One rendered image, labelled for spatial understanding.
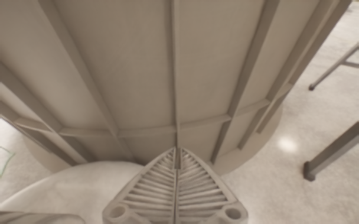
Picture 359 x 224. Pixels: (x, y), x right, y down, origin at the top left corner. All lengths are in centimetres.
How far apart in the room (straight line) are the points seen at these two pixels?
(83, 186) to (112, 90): 28
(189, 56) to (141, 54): 10
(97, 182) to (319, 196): 98
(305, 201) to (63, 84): 105
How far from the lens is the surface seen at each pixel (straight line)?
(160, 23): 29
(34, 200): 54
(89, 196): 52
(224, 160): 84
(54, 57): 38
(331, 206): 105
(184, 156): 17
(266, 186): 90
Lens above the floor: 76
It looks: 46 degrees down
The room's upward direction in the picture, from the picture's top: straight up
